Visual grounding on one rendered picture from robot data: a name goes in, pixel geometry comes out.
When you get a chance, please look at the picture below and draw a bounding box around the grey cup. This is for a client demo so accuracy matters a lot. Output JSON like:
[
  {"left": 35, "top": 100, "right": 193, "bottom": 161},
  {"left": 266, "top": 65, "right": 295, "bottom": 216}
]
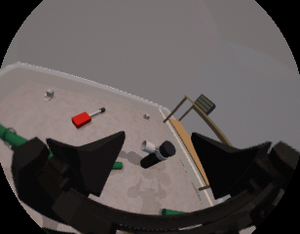
[{"left": 141, "top": 140, "right": 167, "bottom": 160}]

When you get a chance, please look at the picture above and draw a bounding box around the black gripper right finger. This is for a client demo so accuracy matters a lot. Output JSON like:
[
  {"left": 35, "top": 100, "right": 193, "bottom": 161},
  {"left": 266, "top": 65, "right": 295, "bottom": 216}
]
[{"left": 190, "top": 133, "right": 271, "bottom": 200}]

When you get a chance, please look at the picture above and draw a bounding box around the green cylinder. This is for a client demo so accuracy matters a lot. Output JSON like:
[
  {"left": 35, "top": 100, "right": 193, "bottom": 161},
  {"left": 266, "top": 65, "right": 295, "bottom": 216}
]
[
  {"left": 0, "top": 122, "right": 123, "bottom": 171},
  {"left": 161, "top": 208, "right": 186, "bottom": 215}
]

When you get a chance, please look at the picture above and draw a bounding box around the black post with cap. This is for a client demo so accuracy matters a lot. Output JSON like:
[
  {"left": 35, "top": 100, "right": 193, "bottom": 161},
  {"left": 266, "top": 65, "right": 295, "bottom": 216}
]
[{"left": 139, "top": 140, "right": 176, "bottom": 169}]

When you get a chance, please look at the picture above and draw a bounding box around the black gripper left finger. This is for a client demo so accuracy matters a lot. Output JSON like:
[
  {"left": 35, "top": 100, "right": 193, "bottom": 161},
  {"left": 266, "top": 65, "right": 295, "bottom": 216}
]
[{"left": 46, "top": 132, "right": 126, "bottom": 198}]

